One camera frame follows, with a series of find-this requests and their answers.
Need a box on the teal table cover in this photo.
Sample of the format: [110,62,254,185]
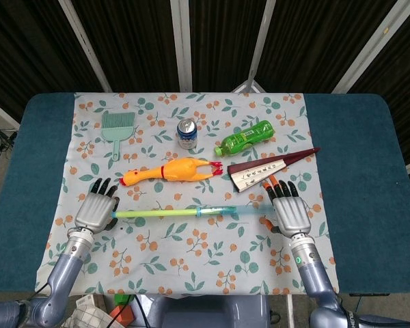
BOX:
[0,92,410,295]

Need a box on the green hand brush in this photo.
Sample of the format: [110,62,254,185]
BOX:
[101,111,136,161]

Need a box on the blue drink can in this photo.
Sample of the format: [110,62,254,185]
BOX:
[176,118,198,150]

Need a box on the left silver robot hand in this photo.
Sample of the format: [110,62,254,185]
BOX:
[74,177,120,235]

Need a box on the orange block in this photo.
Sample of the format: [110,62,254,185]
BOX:
[109,305,134,324]

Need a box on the floral fruit print tablecloth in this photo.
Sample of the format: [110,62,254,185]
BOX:
[33,92,340,297]

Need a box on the maroon folding paper fan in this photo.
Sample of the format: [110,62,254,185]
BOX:
[227,147,321,194]

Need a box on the green block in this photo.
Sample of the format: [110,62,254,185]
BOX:
[114,294,134,308]

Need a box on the yellow rubber chicken toy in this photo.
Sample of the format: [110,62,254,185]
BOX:
[118,157,224,187]

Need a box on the green plastic drink bottle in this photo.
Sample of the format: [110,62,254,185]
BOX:
[214,120,275,157]

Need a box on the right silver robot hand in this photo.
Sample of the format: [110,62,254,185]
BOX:
[259,177,312,238]

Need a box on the grey-blue robot torso base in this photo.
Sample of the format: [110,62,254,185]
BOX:
[150,294,271,328]

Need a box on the white checkered cloth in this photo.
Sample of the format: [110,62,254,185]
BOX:
[63,295,117,328]

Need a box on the light green plastic stick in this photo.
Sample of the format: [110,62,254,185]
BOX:
[111,206,238,219]

